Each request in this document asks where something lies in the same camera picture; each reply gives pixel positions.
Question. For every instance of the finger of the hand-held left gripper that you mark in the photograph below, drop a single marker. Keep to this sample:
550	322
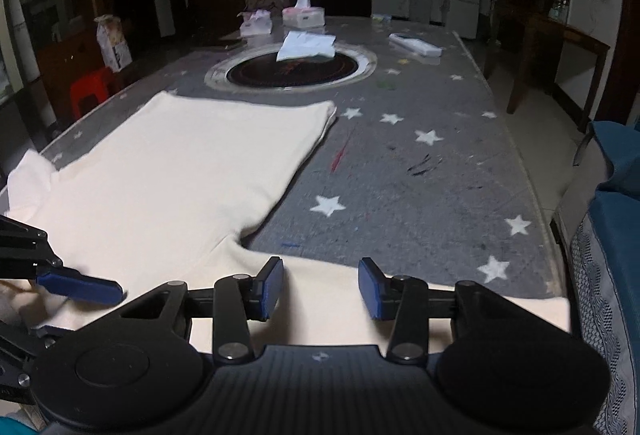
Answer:
20	340
80	286

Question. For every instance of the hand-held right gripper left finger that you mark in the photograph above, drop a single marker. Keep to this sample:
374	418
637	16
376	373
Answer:
270	287

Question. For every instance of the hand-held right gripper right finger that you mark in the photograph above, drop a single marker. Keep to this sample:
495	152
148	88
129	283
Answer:
371	290

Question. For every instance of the cream long-sleeve garment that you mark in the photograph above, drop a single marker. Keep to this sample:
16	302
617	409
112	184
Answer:
175	165

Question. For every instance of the grey star-print table cover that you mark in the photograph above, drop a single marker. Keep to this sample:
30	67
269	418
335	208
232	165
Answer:
425	175

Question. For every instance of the red plastic stool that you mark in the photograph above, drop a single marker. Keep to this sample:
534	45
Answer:
92	87

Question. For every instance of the round black built-in cooktop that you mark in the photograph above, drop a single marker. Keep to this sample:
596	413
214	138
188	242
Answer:
260	72

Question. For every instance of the printed paper bag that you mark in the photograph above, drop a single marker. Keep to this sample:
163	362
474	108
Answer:
114	45

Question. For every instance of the white tissue sheet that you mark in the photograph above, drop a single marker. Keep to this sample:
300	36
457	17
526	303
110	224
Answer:
305	46

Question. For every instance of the dark smartphone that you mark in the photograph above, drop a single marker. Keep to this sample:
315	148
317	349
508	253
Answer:
229	45

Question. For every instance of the white remote control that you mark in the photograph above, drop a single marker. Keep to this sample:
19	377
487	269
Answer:
415	45

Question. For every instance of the blue covered sofa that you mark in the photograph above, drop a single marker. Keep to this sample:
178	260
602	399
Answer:
615	240

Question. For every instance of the dark wooden shelf cabinet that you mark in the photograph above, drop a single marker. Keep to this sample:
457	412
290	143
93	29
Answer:
45	25

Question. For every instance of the white tissue pack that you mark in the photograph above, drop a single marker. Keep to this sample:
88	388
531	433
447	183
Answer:
256	24

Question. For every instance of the small pale blue box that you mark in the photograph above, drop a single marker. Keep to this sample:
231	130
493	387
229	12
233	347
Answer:
381	17

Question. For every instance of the pink tissue box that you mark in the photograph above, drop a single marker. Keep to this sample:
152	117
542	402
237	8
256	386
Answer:
302	15

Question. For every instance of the dark wooden side table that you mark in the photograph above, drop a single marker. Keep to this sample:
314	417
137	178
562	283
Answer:
555	32

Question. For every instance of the glass jar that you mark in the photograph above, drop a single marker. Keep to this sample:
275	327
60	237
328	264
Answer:
556	9

